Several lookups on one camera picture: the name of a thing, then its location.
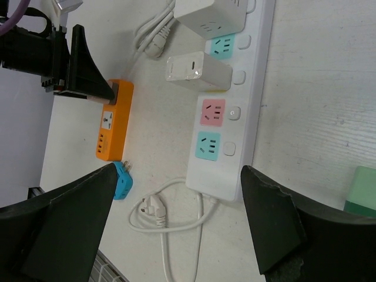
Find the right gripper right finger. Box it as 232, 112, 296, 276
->
240, 165, 375, 281

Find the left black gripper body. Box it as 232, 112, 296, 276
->
1, 27, 70, 94

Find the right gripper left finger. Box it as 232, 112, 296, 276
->
1, 164, 118, 281

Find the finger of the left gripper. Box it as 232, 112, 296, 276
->
68, 24, 108, 97

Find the pink plug adapter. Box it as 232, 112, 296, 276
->
87, 80, 119, 105

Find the green plug adapter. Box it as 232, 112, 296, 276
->
344, 166, 375, 217

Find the white pastel power strip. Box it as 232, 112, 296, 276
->
186, 0, 276, 202

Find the blue plug adapter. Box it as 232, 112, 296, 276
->
113, 161, 133, 200

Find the orange power adapter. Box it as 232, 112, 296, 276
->
96, 79, 134, 162

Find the white usb charger block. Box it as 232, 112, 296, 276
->
165, 51, 233, 92

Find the white cube socket adapter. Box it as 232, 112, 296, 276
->
174, 0, 248, 39

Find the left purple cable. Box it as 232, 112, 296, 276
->
0, 0, 33, 38

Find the bundled white cable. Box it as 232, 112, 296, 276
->
126, 0, 180, 77

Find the power strip white cord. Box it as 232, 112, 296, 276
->
127, 176, 221, 282

